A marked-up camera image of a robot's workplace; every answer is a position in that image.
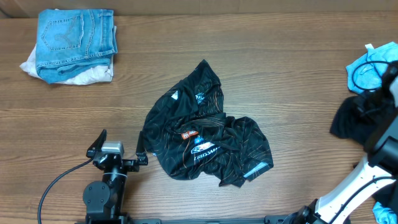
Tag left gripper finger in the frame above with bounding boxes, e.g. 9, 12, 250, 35
136, 131, 148, 166
86, 129, 107, 157

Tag black orange-patterned cycling jersey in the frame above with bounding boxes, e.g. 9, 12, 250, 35
137, 60, 274, 187

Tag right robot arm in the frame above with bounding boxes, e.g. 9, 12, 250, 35
283, 61, 397, 223

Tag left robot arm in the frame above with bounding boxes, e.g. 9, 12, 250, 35
83, 129, 148, 224

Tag folded white cloth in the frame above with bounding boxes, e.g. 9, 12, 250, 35
19, 26, 118, 86

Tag folded blue denim jeans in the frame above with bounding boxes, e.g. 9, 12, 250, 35
35, 8, 118, 85

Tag plain black garment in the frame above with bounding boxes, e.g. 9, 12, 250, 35
330, 95, 394, 145

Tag light blue t-shirt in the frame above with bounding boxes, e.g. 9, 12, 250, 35
346, 42, 397, 94

